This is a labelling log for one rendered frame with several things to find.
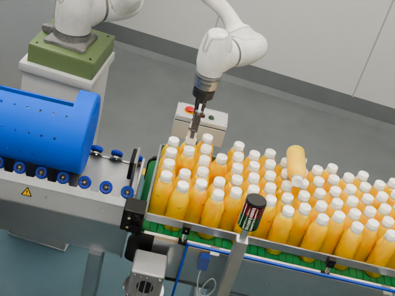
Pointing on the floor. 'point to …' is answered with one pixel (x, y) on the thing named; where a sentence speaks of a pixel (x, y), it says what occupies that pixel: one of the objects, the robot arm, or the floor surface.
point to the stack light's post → (231, 266)
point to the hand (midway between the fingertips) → (192, 133)
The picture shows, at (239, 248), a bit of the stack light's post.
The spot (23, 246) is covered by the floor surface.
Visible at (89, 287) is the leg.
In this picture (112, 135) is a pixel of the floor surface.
